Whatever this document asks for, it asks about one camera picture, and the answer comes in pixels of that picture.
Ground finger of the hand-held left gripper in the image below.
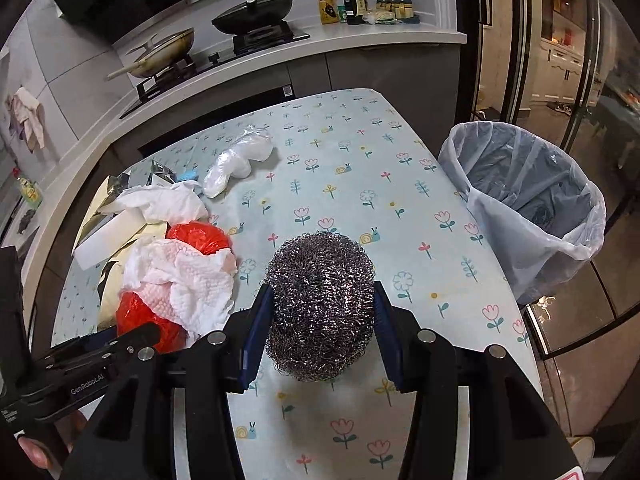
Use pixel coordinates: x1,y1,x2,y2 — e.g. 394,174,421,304
31,322,162,370

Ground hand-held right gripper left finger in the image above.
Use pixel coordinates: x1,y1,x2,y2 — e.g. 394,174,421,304
60,282,276,480

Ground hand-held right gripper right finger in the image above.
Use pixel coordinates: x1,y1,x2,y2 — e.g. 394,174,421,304
372,280,581,480

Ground steel wool scrubber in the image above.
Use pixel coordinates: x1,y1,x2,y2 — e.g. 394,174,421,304
262,232,377,382

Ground red plastic bag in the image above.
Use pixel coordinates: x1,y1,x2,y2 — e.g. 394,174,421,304
116,222,236,356

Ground clear bin liner bag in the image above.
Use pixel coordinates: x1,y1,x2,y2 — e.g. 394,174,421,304
437,121,607,306

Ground person's left hand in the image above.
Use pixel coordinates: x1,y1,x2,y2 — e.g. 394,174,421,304
17,409,89,469

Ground pale yellow packaging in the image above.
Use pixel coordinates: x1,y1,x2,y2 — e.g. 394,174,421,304
96,220,168,331

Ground white crumpled paper towel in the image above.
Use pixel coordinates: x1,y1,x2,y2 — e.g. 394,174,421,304
121,237,237,339

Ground white sponge block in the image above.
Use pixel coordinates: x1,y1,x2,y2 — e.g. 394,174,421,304
72,207,148,269

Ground floral tablecloth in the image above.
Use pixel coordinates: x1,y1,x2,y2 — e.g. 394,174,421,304
52,89,543,480

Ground beige paper packet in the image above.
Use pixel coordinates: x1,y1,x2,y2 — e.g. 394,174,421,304
75,175,132,253

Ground white crumpled tissue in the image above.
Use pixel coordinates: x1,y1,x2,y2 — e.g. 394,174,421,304
112,181,208,224

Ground green bottle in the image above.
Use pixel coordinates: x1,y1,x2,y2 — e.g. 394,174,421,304
17,175,45,209

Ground silver foil wrapper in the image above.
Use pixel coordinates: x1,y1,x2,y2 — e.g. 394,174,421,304
150,159,180,184

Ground clear crumpled plastic bag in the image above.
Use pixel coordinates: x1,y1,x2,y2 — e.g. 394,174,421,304
201,127,275,199

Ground black built-in appliance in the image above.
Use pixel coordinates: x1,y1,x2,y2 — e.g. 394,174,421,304
137,85,301,158

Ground small white bin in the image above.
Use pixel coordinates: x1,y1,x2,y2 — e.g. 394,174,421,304
569,435,597,461

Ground hanging kitchen cloths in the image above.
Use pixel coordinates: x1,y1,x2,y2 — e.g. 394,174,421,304
6,86,47,154

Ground beige wok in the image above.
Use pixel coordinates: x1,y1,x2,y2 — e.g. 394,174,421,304
105,27,197,81

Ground black gas stove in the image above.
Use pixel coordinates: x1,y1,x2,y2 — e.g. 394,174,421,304
119,20,311,120

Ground small white plastic bag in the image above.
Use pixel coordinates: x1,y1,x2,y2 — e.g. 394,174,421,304
362,9,397,27

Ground black wok with lid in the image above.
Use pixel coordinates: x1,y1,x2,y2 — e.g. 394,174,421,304
211,0,296,37

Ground white cabinet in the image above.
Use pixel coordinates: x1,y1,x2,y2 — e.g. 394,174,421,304
537,0,601,106

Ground black framed glass door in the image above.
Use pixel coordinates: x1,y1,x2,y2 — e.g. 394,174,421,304
470,0,640,361

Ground green seasoning jar set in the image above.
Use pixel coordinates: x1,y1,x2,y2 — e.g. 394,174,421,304
375,0,421,26

